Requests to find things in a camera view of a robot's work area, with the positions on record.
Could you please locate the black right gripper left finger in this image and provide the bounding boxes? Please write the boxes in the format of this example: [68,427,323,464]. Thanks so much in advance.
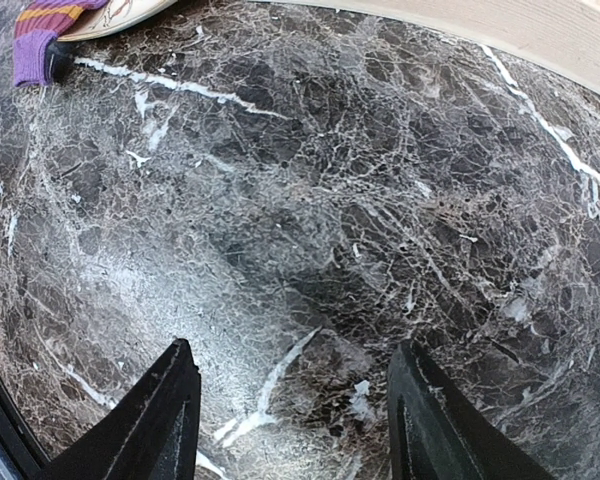
[36,339,201,479]

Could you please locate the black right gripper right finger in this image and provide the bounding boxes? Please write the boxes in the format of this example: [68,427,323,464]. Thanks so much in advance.
[387,340,552,480]

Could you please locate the round beige plate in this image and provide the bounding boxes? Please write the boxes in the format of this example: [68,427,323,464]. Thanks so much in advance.
[58,0,177,42]

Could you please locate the purple maroon striped sock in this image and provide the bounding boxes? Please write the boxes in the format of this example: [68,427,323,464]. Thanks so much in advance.
[13,0,107,87]

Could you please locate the black front rail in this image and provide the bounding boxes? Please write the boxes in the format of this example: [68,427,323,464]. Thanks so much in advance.
[0,378,49,479]

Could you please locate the wooden compartment tray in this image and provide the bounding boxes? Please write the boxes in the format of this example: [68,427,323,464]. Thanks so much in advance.
[249,0,600,104]

